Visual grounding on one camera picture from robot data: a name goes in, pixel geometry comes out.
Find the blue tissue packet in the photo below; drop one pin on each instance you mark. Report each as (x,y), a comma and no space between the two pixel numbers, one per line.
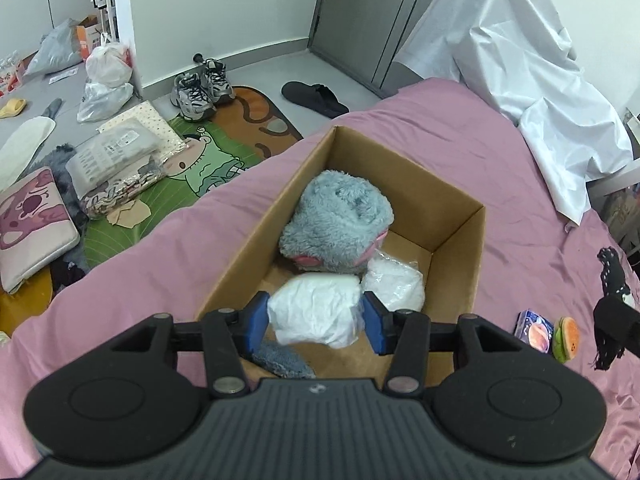
(534,332)

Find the grey sneaker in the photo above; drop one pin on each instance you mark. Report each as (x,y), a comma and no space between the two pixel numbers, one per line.
(217,80)
(190,97)

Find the white insole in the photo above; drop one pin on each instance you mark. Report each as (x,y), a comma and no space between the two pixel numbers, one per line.
(22,145)

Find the white cover sheet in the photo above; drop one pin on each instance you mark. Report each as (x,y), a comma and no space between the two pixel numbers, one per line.
(525,50)

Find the clear bag of white stuffing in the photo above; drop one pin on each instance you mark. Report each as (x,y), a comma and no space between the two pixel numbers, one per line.
(395,285)

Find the white soft bundle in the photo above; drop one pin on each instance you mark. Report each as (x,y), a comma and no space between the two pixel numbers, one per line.
(315,310)

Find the translucent plastic bag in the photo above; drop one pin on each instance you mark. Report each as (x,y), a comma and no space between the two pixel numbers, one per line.
(102,102)

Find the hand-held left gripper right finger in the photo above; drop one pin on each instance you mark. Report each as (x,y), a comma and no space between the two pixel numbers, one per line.
(375,327)

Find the black slipper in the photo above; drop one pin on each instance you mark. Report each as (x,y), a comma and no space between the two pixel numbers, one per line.
(315,97)

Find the yellow slipper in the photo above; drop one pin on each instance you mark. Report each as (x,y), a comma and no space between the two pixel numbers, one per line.
(12,108)

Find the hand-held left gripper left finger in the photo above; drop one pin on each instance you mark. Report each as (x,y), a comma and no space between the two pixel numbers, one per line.
(257,320)

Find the dark fuzzy cloth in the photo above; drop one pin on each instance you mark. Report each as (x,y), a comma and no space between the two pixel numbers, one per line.
(70,195)

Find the grey door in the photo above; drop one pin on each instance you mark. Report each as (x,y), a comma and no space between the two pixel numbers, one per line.
(370,20)

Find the white plastic bag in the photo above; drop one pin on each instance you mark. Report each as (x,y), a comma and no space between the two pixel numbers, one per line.
(107,65)

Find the white storage rack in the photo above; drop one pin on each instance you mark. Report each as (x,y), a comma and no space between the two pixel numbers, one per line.
(112,0)

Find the black dotted cloth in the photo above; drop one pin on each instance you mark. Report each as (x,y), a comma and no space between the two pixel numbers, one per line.
(612,275)

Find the orange cardboard box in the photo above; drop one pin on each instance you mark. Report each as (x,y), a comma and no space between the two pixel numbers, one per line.
(86,35)

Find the burger plush toy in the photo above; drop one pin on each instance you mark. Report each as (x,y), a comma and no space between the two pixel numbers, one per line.
(567,340)

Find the clear packaged grey item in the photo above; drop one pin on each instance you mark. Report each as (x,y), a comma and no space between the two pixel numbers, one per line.
(110,155)

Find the grey plastic bag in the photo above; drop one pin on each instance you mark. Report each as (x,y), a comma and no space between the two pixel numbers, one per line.
(52,50)

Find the pink cartoon cushion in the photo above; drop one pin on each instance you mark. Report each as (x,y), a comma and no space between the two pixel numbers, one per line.
(32,230)

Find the dark blue-grey cloth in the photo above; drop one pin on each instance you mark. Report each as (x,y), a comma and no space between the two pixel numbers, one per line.
(285,362)

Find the green cartoon floor mat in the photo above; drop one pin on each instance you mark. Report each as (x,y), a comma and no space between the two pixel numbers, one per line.
(220,160)

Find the grey fluffy plush toy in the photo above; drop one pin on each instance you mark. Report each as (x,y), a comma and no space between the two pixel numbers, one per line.
(335,215)

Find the beige dotted package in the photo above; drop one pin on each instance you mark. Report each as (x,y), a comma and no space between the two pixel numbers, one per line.
(165,130)

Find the pink bed sheet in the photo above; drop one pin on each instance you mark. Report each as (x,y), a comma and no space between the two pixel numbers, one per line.
(525,185)

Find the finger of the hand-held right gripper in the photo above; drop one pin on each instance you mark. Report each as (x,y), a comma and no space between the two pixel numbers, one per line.
(620,325)

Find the brown cardboard box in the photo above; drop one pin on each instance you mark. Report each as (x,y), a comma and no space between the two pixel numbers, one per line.
(450,260)

